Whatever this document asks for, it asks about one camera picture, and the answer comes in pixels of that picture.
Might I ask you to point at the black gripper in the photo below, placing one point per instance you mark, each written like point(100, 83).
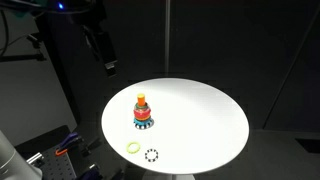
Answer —
point(106, 46)

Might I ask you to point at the dark robot arm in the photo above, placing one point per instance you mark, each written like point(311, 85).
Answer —
point(90, 15)

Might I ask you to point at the orange stacking toy peg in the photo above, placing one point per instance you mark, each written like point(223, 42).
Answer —
point(141, 99)

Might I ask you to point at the grey vertical pole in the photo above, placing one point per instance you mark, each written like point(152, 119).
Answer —
point(167, 36)

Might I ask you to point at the black clamp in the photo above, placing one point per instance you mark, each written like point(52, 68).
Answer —
point(90, 147)

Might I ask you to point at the purple clamp with orange tip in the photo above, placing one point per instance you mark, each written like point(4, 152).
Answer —
point(68, 140)

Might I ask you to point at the device with blue light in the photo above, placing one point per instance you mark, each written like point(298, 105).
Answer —
point(60, 5)

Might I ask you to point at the dark purple clamp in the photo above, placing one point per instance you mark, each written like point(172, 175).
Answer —
point(90, 171)

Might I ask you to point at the black perforated breadboard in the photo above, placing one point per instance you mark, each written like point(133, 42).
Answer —
point(56, 166)

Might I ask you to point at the small silver metal cylinder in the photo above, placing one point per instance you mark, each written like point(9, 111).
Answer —
point(34, 158)

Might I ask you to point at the light grey cylindrical column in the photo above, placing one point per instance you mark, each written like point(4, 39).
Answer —
point(13, 161)

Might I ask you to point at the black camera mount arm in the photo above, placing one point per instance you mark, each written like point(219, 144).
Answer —
point(26, 57)

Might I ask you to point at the white table pedestal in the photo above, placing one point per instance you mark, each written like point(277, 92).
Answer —
point(168, 176)

